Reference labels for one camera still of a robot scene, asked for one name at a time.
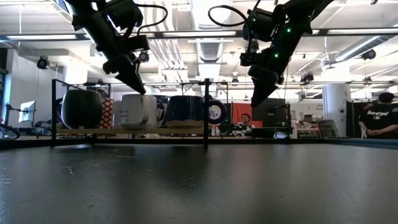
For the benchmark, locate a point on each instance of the white mug pink inside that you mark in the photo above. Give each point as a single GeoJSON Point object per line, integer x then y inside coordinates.
{"type": "Point", "coordinates": [138, 112]}

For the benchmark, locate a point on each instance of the white mug navy floral print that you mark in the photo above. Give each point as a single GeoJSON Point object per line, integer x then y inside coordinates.
{"type": "Point", "coordinates": [161, 112]}

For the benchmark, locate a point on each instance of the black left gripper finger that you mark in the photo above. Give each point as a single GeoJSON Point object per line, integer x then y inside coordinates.
{"type": "Point", "coordinates": [132, 77]}

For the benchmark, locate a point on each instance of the red partition panel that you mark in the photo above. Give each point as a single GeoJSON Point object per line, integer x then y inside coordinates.
{"type": "Point", "coordinates": [237, 110]}

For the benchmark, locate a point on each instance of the black aluminium table frame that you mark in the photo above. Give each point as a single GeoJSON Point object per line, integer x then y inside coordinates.
{"type": "Point", "coordinates": [280, 141]}

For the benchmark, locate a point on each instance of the black desk monitor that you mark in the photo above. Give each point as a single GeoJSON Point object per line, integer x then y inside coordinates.
{"type": "Point", "coordinates": [273, 115]}

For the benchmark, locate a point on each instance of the black table mat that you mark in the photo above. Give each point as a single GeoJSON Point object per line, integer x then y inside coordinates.
{"type": "Point", "coordinates": [199, 186]}

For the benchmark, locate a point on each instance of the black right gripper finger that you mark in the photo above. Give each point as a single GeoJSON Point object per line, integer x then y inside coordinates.
{"type": "Point", "coordinates": [264, 84]}

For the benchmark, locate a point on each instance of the person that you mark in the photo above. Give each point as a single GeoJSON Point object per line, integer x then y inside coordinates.
{"type": "Point", "coordinates": [379, 119]}
{"type": "Point", "coordinates": [246, 124]}

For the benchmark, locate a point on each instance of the black ceiling spotlight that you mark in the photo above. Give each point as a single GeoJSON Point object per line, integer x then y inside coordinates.
{"type": "Point", "coordinates": [144, 57]}
{"type": "Point", "coordinates": [43, 63]}
{"type": "Point", "coordinates": [369, 54]}

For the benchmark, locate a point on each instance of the silver ventilation duct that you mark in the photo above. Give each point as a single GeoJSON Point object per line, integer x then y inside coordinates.
{"type": "Point", "coordinates": [211, 51]}

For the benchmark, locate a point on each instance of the black metal rack frame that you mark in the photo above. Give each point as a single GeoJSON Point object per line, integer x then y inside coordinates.
{"type": "Point", "coordinates": [206, 137]}

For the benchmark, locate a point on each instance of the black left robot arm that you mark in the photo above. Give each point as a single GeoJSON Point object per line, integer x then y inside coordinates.
{"type": "Point", "coordinates": [90, 18]}

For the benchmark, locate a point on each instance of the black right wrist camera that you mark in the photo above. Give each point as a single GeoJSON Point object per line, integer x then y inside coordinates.
{"type": "Point", "coordinates": [248, 59]}

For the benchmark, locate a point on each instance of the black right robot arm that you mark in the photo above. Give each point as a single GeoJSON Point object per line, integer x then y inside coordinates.
{"type": "Point", "coordinates": [298, 12]}

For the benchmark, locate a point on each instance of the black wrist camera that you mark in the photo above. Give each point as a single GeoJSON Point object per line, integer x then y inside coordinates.
{"type": "Point", "coordinates": [248, 59]}
{"type": "Point", "coordinates": [138, 43]}

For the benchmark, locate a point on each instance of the white mug red lattice print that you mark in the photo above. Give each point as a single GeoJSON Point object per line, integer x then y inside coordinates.
{"type": "Point", "coordinates": [107, 113]}

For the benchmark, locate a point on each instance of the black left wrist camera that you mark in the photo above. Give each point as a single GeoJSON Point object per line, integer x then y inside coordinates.
{"type": "Point", "coordinates": [138, 43]}

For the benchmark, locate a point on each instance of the black overhead crossbar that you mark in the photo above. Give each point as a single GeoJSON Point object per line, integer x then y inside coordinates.
{"type": "Point", "coordinates": [186, 33]}

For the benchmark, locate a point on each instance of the dark teal mug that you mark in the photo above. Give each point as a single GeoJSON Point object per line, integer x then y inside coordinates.
{"type": "Point", "coordinates": [81, 109]}

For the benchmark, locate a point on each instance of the cobalt blue mug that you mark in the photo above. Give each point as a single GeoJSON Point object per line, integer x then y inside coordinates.
{"type": "Point", "coordinates": [185, 107]}

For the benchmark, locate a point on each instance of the white monitor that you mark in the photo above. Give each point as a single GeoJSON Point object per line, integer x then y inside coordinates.
{"type": "Point", "coordinates": [28, 110]}

